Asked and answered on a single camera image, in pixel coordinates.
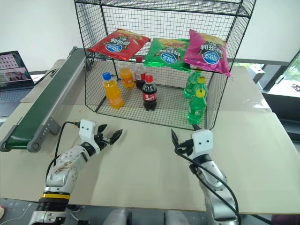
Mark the grey rounded shape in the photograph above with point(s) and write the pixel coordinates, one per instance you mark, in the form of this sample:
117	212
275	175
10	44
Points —
120	216

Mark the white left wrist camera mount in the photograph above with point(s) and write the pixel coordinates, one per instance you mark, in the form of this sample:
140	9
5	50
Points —
87	131

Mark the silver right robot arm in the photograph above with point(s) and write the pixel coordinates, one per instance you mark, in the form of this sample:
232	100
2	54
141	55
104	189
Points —
213	178

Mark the orange soda bottle blue cap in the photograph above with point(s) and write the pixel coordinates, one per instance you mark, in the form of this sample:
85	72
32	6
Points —
113	92

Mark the red chip bag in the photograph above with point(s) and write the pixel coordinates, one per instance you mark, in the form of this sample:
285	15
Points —
117	45

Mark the green soda bottle yellow cap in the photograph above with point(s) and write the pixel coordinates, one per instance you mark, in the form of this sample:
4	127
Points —
197	107
203	84
190	85

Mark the green conveyor belt grey frame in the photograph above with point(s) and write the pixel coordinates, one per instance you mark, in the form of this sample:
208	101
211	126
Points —
44	100

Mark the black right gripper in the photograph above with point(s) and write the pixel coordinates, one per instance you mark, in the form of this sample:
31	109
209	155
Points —
185	147

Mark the open laptop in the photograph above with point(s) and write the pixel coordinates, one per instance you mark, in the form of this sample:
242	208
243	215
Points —
11	70

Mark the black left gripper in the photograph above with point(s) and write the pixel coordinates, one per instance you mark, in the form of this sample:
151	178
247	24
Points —
101	141

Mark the cola bottle red label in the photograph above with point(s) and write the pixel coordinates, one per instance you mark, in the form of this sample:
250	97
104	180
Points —
149	95
140	75

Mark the magenta chip bag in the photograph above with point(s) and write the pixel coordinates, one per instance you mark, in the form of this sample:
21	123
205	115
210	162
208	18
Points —
208	55

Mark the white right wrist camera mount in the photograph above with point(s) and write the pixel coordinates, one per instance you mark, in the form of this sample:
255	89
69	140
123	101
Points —
202	141

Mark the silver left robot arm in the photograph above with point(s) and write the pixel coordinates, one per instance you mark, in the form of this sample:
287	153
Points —
63	168

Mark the green chip bag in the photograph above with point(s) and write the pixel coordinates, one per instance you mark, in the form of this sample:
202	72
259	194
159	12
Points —
164	56

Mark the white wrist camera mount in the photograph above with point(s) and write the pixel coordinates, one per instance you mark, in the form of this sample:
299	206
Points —
202	141
87	131

